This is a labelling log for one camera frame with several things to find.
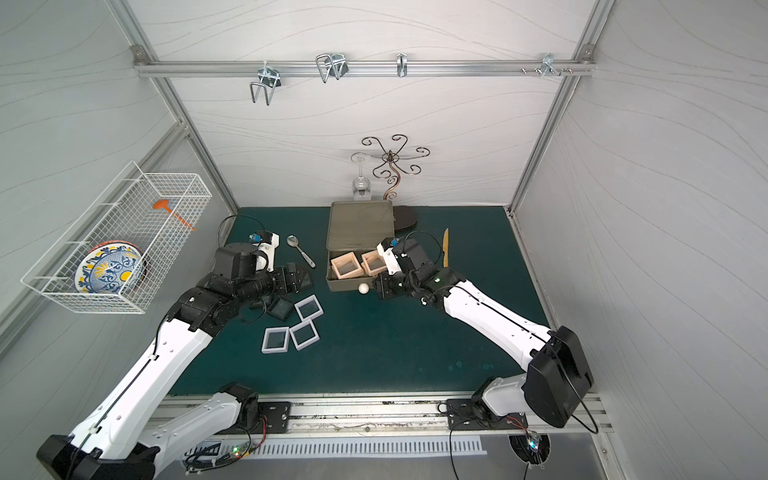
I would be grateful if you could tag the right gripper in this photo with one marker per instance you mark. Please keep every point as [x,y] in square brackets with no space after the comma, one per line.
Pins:
[393,282]

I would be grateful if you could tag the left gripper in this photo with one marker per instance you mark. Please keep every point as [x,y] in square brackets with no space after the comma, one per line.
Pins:
[283,280]

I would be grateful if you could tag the pink brooch box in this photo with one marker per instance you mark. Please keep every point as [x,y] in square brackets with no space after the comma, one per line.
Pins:
[373,263]
[347,266]

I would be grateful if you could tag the three-tier drawer organizer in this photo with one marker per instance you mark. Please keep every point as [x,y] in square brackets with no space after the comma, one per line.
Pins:
[356,226]

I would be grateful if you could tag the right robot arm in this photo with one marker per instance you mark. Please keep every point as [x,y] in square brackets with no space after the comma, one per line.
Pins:
[556,375]

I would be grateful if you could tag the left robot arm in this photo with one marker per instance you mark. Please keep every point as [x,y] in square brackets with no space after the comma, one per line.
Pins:
[114,441]

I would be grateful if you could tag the white brooch box upper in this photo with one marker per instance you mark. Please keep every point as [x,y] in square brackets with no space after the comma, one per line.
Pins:
[309,308]

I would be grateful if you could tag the white brooch box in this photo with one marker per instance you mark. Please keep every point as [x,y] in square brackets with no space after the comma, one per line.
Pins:
[276,340]
[309,308]
[304,334]

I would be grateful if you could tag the white brooch box lower left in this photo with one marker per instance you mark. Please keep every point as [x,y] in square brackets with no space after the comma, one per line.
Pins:
[276,340]

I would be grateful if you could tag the white brooch box lower right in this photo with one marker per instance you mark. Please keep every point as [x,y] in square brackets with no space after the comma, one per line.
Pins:
[304,334]

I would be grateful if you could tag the wooden knife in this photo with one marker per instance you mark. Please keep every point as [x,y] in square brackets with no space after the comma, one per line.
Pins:
[445,248]

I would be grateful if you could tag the metal spoon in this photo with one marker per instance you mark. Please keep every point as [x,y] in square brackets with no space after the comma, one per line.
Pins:
[294,242]

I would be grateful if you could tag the orange plastic spatula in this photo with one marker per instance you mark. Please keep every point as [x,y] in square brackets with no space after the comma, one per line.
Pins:
[163,204]

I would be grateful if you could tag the clear wine glass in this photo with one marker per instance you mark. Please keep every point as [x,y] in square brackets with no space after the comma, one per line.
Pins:
[361,186]

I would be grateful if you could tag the patterned ceramic plate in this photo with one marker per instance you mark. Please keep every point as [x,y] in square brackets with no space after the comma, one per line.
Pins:
[110,268]

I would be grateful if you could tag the ornate metal cup stand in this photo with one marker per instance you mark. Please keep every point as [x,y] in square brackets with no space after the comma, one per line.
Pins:
[393,167]

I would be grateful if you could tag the white ventilation grille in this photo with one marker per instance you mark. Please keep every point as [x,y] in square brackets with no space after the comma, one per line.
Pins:
[276,447]

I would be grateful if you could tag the metal double hook left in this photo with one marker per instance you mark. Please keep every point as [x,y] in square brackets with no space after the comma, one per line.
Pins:
[267,81]

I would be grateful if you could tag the metal double hook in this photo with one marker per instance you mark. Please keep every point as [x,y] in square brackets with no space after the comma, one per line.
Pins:
[331,65]
[267,81]

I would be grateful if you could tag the metal double hook middle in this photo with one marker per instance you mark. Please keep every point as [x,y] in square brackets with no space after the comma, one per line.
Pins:
[331,65]

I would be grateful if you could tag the small metal hook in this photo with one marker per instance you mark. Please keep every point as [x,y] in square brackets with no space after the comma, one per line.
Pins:
[401,65]

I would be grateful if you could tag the metal hook right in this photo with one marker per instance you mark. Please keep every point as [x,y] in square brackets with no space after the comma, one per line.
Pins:
[547,68]

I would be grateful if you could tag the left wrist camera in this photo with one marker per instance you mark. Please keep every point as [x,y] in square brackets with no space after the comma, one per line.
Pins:
[266,243]

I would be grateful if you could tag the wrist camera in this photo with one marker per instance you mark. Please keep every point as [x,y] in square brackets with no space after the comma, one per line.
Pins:
[266,243]
[402,256]

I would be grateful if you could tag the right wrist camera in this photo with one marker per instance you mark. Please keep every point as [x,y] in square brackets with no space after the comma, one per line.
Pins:
[402,256]

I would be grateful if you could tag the white wire basket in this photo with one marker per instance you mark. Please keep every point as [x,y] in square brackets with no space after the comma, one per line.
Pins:
[123,211]

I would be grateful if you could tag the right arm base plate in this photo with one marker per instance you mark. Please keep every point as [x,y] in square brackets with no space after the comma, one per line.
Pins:
[468,415]

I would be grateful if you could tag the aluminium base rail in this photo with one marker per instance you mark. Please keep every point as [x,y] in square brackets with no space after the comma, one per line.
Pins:
[315,415]

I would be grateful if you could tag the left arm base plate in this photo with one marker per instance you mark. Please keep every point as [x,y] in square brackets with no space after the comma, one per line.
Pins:
[264,417]

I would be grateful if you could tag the aluminium overhead rail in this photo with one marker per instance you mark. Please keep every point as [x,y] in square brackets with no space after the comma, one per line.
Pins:
[357,68]

